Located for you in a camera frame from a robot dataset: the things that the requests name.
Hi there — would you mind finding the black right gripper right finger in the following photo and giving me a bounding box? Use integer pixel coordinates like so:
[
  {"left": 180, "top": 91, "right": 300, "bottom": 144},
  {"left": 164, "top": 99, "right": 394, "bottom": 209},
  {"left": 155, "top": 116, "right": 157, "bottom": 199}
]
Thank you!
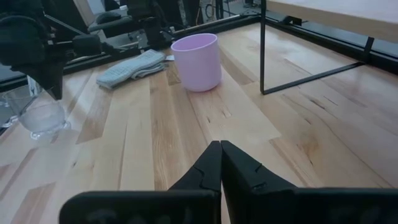
[{"left": 221, "top": 140, "right": 398, "bottom": 224}]

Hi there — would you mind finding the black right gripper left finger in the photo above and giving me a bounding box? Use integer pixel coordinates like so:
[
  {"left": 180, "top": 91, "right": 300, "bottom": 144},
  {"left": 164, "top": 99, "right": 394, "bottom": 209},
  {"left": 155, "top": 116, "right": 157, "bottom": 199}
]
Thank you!
[{"left": 58, "top": 140, "right": 223, "bottom": 224}]

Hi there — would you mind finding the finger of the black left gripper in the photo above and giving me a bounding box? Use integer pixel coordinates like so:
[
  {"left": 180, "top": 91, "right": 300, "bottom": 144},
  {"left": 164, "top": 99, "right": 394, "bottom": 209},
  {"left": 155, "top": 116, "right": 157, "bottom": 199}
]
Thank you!
[{"left": 18, "top": 60, "right": 64, "bottom": 100}]

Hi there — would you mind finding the clear glass mug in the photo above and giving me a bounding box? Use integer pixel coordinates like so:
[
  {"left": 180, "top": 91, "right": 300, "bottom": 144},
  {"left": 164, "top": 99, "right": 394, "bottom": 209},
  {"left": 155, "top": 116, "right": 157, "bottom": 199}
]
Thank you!
[{"left": 2, "top": 76, "right": 72, "bottom": 140}]

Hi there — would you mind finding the pink plastic cup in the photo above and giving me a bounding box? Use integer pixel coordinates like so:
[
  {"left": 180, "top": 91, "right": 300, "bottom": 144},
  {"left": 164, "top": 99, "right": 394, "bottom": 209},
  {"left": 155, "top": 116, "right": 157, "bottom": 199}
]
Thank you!
[{"left": 170, "top": 32, "right": 223, "bottom": 93}]

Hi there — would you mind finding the grey folded cloth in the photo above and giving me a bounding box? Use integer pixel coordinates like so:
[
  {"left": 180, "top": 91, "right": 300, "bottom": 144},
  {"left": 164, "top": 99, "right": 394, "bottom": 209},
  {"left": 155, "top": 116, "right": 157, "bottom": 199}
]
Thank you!
[{"left": 95, "top": 49, "right": 175, "bottom": 90}]

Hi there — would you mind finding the grey office chair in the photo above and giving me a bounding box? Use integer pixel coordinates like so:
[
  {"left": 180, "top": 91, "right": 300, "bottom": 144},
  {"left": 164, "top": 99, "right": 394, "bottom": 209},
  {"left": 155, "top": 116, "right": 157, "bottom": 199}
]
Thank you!
[{"left": 88, "top": 11, "right": 135, "bottom": 34}]

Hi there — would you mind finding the wooden shelf with black frame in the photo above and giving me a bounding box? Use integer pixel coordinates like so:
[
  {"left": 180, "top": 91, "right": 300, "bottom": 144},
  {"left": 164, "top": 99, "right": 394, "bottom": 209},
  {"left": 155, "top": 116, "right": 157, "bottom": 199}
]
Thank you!
[{"left": 259, "top": 0, "right": 398, "bottom": 96}]

